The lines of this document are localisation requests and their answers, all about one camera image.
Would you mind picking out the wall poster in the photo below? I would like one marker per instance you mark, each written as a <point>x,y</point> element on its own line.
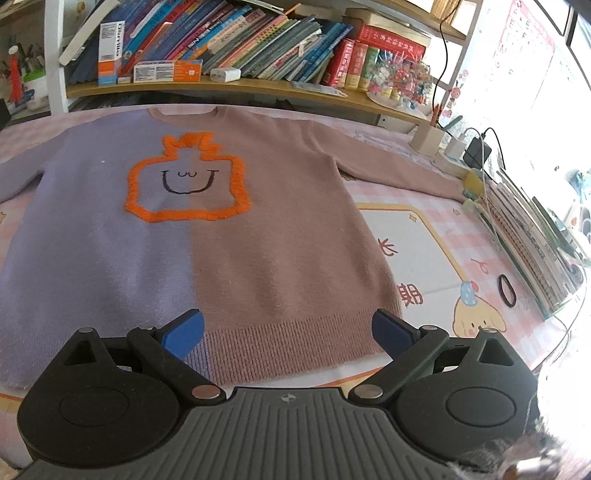
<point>521,55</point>

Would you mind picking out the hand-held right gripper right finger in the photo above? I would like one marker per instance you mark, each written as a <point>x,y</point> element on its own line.
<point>392,332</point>

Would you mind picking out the wooden bookshelf with white frame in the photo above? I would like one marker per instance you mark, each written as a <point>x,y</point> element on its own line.
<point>231,92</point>

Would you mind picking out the colourful candy bouquet ornament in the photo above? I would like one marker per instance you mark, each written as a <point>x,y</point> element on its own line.
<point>401,81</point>

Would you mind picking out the white plug charger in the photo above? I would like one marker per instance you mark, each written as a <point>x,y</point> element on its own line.
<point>456,146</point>

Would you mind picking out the orange and white flat box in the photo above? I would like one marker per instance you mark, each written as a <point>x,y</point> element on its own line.
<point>166,70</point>

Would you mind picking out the row of colourful books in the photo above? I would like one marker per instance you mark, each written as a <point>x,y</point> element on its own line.
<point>240,37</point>

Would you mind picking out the red tassel ornament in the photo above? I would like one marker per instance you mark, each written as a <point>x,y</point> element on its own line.
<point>14,78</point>

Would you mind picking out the tall white and orange box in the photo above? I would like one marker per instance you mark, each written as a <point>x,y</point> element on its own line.
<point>111,53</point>

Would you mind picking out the yellow sponge block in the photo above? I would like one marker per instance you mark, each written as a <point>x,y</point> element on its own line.
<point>474,182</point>

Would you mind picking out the stack of notebooks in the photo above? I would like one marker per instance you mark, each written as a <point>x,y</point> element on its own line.
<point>531,240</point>

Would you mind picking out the white charger adapter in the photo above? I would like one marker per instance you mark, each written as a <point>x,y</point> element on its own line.
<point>225,75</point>

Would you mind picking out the red pen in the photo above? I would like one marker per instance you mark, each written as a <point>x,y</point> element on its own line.
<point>435,116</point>

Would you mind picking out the black power adapter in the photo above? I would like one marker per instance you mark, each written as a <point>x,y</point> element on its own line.
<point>475,154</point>

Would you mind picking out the beige pen holder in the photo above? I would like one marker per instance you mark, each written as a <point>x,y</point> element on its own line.
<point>427,141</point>

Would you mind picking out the purple and pink sweater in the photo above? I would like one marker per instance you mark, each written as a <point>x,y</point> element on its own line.
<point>277,207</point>

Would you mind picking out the white leaning book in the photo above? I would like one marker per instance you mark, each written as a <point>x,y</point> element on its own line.
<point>87,32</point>

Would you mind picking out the teal pen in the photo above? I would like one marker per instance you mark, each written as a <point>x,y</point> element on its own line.
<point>453,123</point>

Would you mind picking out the white container with green lid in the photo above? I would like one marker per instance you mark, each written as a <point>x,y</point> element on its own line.
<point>37,90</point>

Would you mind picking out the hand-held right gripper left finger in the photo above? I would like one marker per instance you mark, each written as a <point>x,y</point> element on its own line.
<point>182,334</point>

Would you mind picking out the beige thick book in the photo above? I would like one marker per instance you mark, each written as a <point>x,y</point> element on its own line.
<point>388,21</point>

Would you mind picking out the blue flat packet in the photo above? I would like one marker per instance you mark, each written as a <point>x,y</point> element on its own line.
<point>318,88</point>

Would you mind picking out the bunch of pens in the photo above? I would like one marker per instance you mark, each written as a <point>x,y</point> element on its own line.
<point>23,57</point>

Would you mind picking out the red dictionary lying flat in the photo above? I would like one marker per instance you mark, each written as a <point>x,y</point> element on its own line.
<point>392,42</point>

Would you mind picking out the white power strip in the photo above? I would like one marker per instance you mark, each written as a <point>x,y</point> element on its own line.
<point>450,166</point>

